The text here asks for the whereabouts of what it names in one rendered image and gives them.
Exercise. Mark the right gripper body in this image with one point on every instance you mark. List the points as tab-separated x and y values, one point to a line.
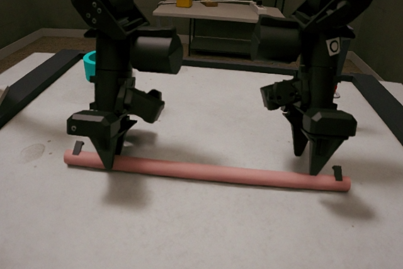
328	121

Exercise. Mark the teal open ring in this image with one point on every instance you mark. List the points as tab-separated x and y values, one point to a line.
89	64

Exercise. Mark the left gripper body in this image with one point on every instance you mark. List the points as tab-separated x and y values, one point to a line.
102	125

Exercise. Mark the pink long bar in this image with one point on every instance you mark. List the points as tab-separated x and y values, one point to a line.
335	182

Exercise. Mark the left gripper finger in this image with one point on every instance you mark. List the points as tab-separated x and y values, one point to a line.
121	139
106	148

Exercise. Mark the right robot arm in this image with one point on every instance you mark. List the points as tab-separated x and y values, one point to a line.
280	40

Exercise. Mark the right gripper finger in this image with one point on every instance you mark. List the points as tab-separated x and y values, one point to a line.
321	148
299	139

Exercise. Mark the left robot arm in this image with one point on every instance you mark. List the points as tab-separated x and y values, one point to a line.
152	49

